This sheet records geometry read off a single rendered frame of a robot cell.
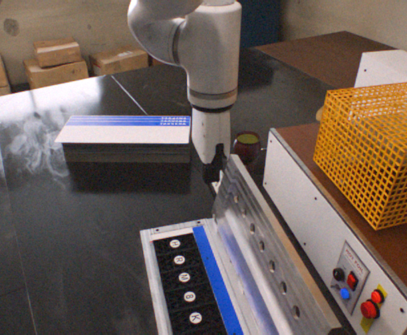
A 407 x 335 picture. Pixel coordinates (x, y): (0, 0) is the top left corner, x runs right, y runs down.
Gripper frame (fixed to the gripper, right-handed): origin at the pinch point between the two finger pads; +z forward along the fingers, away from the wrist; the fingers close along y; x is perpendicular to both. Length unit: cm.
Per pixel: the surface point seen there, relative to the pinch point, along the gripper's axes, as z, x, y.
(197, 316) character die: 21.1, -7.3, 16.9
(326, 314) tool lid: 3.5, 7.9, 32.0
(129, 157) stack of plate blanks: 22, -14, -43
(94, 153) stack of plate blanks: 21, -25, -46
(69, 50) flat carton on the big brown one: 68, -49, -303
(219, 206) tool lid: 15.5, 4.2, -6.4
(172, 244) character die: 21.0, -8.3, -2.3
